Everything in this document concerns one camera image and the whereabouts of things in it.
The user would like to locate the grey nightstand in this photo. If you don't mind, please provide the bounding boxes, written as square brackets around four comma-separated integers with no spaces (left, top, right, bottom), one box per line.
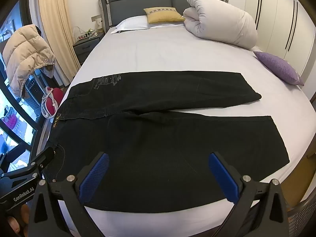
[73,32,105,66]

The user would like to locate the red drawstring bag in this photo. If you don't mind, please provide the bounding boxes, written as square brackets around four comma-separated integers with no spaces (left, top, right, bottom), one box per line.
[41,86,65,119]

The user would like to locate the white pillow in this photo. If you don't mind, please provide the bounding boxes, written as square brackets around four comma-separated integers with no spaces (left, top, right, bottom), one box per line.
[111,15,185,34]

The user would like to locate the person's left hand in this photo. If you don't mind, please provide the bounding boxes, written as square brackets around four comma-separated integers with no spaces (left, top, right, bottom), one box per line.
[5,201,32,237]

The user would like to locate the beige curtain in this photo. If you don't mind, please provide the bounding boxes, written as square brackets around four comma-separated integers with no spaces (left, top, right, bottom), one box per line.
[38,0,82,87]

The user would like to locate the bed with white sheet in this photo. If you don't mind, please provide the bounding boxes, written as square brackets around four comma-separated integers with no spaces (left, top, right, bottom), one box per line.
[37,26,316,237]

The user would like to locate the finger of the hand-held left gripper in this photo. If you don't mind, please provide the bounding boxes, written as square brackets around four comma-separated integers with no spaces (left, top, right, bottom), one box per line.
[0,147,57,182]

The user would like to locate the dark mesh chair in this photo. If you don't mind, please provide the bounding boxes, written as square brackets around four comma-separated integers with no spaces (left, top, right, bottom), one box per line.
[288,197,316,237]

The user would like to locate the cream wardrobe with black handles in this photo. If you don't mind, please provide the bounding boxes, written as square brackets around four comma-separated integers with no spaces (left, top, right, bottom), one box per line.
[244,0,316,79]

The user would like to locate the black-framed window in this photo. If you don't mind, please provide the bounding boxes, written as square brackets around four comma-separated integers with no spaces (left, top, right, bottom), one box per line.
[0,2,50,168]

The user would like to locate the beige puffer jacket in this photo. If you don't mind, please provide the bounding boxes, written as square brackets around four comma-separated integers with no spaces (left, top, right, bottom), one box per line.
[2,24,56,98]

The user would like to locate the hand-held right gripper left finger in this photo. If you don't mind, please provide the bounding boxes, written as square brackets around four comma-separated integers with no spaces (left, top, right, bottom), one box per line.
[28,151,110,237]

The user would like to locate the rolled white duvet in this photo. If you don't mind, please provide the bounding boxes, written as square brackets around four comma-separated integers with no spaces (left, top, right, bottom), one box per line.
[183,0,258,49]

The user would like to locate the white wire basket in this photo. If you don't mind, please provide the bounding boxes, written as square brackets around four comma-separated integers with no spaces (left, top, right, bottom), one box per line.
[78,28,98,40]

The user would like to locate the purple cushion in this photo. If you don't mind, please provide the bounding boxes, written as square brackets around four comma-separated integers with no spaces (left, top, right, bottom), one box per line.
[253,51,305,86]

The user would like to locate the grey padded headboard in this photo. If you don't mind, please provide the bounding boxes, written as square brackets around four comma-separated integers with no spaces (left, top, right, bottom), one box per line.
[98,0,229,34]

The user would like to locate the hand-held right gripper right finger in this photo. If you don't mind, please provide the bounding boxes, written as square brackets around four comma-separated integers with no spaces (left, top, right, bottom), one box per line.
[208,151,289,237]

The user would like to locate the yellow cushion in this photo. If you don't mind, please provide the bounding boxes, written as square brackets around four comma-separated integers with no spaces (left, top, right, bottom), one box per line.
[144,7,185,24]

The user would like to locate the black pants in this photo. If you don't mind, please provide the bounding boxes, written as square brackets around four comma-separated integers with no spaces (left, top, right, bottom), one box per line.
[42,71,290,214]

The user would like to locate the grey perforated storage crate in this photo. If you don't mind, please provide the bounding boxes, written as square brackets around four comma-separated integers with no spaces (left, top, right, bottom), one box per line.
[25,75,43,116]

